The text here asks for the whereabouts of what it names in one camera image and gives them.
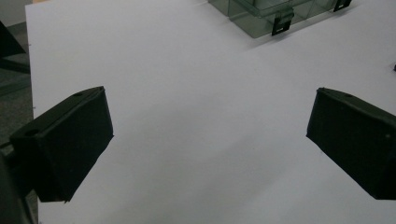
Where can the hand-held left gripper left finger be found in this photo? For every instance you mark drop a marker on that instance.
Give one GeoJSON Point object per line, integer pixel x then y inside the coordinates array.
{"type": "Point", "coordinates": [65, 146]}

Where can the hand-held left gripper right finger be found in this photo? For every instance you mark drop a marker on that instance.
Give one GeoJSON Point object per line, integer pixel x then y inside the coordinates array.
{"type": "Point", "coordinates": [355, 140]}

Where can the clear plastic compartment box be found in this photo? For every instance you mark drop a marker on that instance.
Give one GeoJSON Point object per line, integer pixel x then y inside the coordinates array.
{"type": "Point", "coordinates": [258, 21]}

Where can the black stand leg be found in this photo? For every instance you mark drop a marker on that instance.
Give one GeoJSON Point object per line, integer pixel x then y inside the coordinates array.
{"type": "Point", "coordinates": [9, 46]}

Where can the white board table cover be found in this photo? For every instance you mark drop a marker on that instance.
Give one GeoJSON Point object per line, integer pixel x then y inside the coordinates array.
{"type": "Point", "coordinates": [202, 102]}

